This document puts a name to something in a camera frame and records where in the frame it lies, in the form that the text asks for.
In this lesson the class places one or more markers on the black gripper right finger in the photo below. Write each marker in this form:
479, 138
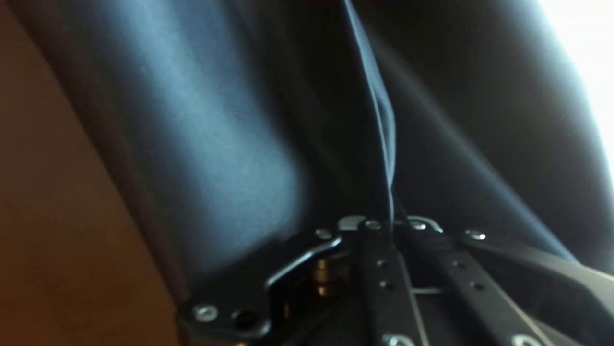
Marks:
486, 288

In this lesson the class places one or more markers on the dark fabric curtain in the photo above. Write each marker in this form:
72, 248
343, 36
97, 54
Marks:
224, 127

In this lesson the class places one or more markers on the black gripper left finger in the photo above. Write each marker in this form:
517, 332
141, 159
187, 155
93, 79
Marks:
377, 288

